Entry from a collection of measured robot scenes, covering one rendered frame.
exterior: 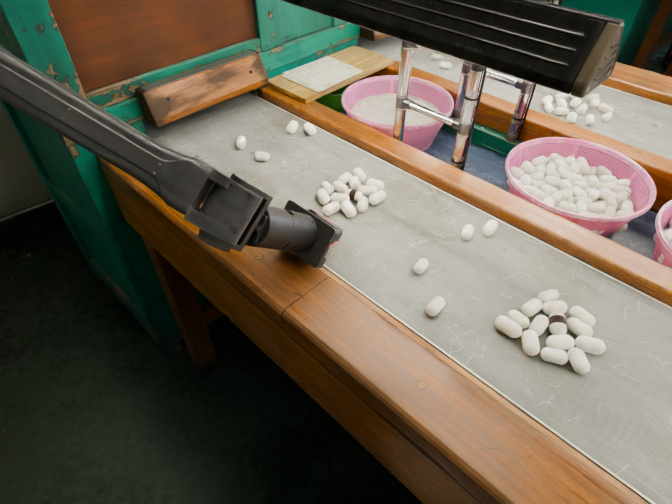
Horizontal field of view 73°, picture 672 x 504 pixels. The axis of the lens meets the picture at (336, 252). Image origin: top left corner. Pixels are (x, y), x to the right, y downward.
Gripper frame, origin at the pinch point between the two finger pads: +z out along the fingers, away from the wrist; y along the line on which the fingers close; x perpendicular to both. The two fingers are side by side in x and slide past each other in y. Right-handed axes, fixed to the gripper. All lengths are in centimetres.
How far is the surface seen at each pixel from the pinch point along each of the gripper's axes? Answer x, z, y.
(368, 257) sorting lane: 0.0, 2.5, -5.8
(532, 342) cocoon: -2.7, 2.5, -33.1
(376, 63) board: -37, 41, 39
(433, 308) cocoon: 0.2, -0.6, -20.3
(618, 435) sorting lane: 0.9, 1.4, -46.3
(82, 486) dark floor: 94, 5, 37
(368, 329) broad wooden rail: 5.8, -8.4, -16.5
